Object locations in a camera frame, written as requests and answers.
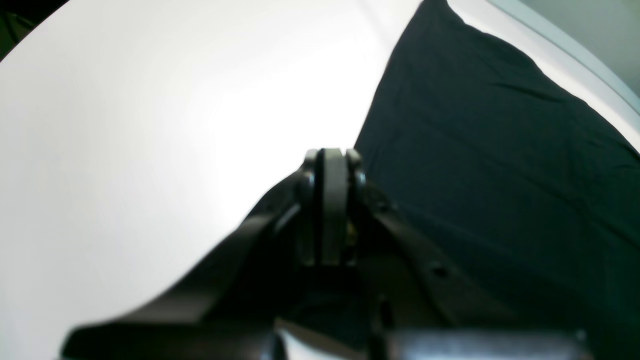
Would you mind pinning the black T-shirt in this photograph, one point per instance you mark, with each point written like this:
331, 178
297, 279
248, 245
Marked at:
530, 191

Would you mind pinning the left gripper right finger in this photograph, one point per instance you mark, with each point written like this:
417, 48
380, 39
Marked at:
421, 307

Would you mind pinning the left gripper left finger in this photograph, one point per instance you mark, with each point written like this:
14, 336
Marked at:
225, 307

